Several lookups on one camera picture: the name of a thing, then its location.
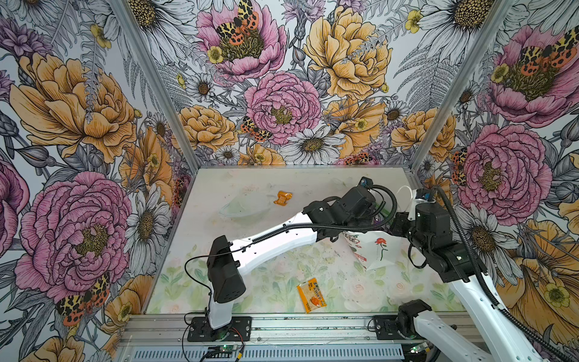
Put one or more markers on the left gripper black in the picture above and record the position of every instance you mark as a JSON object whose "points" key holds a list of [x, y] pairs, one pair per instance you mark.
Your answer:
{"points": [[366, 218]]}

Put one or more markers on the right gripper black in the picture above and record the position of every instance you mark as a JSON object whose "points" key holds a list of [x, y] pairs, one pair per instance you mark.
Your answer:
{"points": [[399, 219]]}

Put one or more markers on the white floral paper bag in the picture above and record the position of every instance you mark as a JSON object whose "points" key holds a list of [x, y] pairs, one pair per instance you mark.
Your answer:
{"points": [[376, 249]]}

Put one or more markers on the narrow orange snack packet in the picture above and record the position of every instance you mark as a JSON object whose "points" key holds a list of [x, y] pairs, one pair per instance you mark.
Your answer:
{"points": [[310, 295]]}

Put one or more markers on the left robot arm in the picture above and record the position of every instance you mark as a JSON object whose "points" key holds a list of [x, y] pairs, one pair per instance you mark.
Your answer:
{"points": [[362, 209]]}

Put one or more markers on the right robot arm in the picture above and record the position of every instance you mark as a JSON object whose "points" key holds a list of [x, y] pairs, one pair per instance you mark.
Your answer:
{"points": [[506, 338]]}

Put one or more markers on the small orange snack packet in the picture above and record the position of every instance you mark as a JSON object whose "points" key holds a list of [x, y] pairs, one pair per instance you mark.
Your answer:
{"points": [[283, 198]]}

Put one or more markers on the green circuit board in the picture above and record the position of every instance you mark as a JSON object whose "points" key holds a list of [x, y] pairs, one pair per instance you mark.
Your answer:
{"points": [[225, 351]]}

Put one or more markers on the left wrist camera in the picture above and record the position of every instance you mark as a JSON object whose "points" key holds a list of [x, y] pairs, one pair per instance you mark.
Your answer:
{"points": [[366, 182]]}

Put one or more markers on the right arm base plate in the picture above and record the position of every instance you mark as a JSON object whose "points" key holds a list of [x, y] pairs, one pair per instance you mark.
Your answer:
{"points": [[387, 327]]}

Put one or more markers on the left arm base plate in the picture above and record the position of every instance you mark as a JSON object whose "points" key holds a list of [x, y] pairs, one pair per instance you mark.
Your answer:
{"points": [[239, 330]]}

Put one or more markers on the right aluminium frame post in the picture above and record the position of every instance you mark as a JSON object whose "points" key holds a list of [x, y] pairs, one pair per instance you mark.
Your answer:
{"points": [[486, 37]]}

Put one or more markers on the aluminium frame post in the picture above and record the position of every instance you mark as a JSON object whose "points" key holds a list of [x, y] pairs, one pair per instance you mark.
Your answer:
{"points": [[486, 37], [140, 49]]}

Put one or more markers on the aluminium front rail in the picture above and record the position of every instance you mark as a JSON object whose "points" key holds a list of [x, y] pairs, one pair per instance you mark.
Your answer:
{"points": [[317, 337]]}

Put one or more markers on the left aluminium frame post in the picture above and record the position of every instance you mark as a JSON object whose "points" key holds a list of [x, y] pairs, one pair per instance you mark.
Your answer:
{"points": [[140, 49]]}

